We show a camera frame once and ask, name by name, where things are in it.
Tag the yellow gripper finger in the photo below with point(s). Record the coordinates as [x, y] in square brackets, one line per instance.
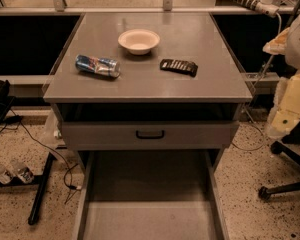
[285, 114]
[277, 46]

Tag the dark chocolate bar wrapper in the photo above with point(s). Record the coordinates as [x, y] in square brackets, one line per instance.
[179, 66]

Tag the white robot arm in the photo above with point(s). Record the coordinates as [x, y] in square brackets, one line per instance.
[292, 55]

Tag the grey upper drawer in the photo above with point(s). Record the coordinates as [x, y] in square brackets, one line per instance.
[83, 136]

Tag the grey drawer cabinet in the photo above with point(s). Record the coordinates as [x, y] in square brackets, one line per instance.
[143, 92]

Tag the open grey lower drawer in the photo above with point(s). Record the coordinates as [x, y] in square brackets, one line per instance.
[149, 195]

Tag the white power strip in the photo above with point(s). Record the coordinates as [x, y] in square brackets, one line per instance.
[265, 7]

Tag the white bowl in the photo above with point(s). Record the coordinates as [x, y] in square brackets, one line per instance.
[139, 41]

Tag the blue silver drink can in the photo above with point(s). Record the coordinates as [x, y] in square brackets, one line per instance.
[99, 66]

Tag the black floor stand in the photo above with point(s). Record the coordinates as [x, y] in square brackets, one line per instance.
[41, 182]

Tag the clear water bottle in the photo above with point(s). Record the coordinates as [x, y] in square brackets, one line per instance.
[5, 175]
[22, 171]

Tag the black drawer handle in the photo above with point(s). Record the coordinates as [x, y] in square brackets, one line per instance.
[150, 135]

